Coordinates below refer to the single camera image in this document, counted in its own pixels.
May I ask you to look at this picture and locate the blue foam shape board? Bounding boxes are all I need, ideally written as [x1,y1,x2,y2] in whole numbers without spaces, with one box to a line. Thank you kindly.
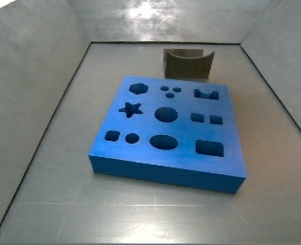
[88,77,247,193]

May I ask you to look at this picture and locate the black curved fixture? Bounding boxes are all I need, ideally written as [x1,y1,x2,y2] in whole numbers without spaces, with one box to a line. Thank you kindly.
[164,49,215,78]

